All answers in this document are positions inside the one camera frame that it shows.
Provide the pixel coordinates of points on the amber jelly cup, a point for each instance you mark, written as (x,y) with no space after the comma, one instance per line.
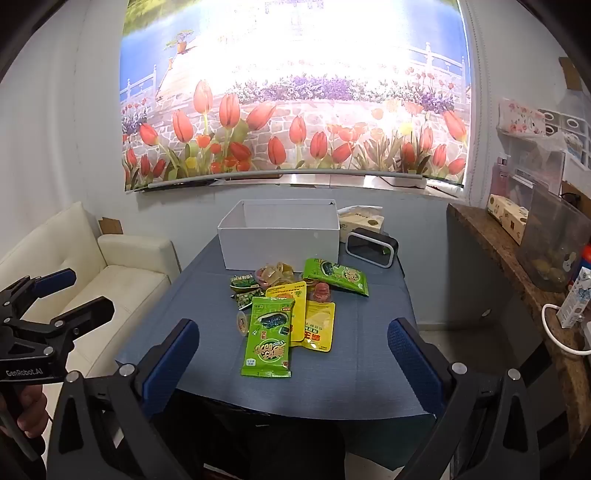
(242,321)

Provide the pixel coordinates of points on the pink jelly cup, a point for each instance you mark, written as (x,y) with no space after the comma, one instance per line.
(322,291)

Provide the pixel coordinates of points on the brown cardboard piece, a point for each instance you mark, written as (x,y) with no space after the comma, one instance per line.
(111,226)

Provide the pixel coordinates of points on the white sofa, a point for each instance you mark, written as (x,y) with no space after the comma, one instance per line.
(120,281)

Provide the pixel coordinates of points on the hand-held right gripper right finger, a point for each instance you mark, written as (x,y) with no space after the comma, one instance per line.
(414,364)

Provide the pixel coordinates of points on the tulip wall poster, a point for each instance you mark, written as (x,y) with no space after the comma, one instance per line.
(295,106)

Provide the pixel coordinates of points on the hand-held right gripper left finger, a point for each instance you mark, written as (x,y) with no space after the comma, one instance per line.
(171,364)

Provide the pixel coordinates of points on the small green snack packet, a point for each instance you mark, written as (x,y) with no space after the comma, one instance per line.
(243,281)
(249,297)

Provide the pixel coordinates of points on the clear plastic drawer unit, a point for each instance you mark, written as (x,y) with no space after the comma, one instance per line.
(531,161)

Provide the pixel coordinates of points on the wooden side table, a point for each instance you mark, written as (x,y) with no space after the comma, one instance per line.
(503,263)

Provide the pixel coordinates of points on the person's left hand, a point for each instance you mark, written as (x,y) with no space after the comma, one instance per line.
(31,410)

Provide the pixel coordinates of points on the white storage drawers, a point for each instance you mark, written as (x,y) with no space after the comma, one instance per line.
(570,131)

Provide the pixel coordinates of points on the white cardboard box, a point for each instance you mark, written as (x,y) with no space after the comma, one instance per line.
(277,240)

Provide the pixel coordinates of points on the yellow jelly cup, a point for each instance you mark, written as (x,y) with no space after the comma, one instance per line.
(284,270)

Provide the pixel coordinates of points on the floral box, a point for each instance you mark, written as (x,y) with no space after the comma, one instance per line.
(519,117)

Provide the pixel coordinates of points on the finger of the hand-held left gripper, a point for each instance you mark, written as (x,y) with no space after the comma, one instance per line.
(53,280)
(90,316)

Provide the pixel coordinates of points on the patterned tissue box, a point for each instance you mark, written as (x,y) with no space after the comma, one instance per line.
(508,217)

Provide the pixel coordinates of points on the black alarm clock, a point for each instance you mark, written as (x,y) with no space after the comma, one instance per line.
(371,247)

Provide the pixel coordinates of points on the blue tablecloth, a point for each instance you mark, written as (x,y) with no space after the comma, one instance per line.
(332,369)

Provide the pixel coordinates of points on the clear plastic container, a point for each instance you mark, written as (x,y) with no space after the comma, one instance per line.
(554,240)

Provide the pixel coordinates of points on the large green snack packet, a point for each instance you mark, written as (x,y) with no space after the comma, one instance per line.
(339,276)
(269,339)

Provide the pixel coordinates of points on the cardboard piece on wall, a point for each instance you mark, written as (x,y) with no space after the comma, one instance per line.
(571,74)

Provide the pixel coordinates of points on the yellow snack packet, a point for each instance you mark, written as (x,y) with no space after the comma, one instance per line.
(288,295)
(318,327)

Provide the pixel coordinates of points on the red and blue bottle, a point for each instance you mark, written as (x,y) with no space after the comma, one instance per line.
(586,256)

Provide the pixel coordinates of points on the orange jelly cup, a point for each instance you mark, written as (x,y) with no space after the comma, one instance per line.
(266,277)

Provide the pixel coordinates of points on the white milk carton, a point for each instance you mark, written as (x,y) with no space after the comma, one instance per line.
(576,300)

